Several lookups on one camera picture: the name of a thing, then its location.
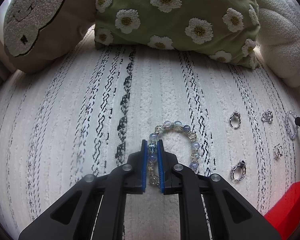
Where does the white black patterned bedspread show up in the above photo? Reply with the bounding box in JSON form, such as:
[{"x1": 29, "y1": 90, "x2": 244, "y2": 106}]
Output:
[{"x1": 0, "y1": 30, "x2": 300, "y2": 239}]

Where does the green daisy pillow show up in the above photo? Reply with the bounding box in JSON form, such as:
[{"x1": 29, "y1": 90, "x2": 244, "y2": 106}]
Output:
[{"x1": 95, "y1": 0, "x2": 260, "y2": 69}]

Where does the white pumpkin plush pillow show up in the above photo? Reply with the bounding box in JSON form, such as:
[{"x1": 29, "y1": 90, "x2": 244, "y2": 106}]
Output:
[{"x1": 256, "y1": 0, "x2": 300, "y2": 91}]

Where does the blue crystal bead bracelet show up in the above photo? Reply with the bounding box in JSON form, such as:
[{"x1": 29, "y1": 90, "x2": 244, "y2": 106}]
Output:
[{"x1": 147, "y1": 120, "x2": 201, "y2": 186}]

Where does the red jewelry box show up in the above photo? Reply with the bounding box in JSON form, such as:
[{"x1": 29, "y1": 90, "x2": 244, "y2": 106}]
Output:
[{"x1": 264, "y1": 181, "x2": 300, "y2": 239}]

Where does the silver ring with dark stone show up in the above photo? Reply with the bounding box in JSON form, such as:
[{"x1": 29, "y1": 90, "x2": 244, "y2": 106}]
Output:
[{"x1": 230, "y1": 160, "x2": 248, "y2": 182}]

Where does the silver ring with charm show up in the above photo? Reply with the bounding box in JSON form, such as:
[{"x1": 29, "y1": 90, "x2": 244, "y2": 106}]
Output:
[{"x1": 261, "y1": 109, "x2": 274, "y2": 124}]

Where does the clear lilac bead bracelet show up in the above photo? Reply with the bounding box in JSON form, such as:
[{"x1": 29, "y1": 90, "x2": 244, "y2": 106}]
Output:
[{"x1": 284, "y1": 110, "x2": 299, "y2": 140}]

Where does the beige sheep face pillow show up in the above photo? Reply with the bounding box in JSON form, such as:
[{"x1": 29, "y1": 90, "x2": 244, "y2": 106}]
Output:
[{"x1": 4, "y1": 0, "x2": 96, "y2": 74}]

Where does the small silver ear cuff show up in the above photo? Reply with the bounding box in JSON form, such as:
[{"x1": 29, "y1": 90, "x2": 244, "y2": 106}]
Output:
[{"x1": 274, "y1": 144, "x2": 283, "y2": 160}]

